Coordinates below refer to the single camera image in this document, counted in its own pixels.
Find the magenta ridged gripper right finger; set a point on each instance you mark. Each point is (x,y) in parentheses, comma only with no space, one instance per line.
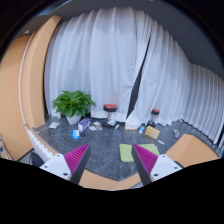
(152,167)

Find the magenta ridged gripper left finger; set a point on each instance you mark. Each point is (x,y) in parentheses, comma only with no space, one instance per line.
(71,165)

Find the light green towel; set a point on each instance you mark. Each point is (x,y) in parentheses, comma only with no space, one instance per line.
(126,155)

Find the small blue white box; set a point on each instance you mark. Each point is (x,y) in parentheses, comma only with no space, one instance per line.
(75,134)

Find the yellow flat box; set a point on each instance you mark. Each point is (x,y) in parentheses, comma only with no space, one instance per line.
(152,132)

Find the small plastic bottle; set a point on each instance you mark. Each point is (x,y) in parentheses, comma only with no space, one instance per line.
(142,129)

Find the tan cardboard box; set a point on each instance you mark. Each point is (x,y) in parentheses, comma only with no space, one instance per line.
(131,126)

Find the purple white box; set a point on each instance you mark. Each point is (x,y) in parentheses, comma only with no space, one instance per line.
(84,124)

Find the small papers pile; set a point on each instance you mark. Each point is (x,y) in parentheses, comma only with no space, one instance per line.
(95,126)

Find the grey flat packet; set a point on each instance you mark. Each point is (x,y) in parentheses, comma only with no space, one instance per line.
(54,125)

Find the right red black stool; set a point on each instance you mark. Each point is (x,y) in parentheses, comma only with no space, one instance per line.
(154,114)

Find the red black stool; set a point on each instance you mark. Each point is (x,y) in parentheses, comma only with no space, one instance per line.
(154,114)
(109,122)

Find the green leafy potted plant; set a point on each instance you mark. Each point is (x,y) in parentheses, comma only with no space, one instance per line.
(73,105)

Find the left red black stool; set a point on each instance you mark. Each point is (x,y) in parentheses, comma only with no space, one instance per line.
(109,122)

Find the right white curtain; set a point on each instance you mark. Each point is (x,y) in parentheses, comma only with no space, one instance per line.
(178,89)

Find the white curtain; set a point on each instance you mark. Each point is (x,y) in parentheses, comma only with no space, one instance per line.
(99,53)
(178,89)

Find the left white curtain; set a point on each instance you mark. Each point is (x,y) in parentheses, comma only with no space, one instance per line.
(99,53)

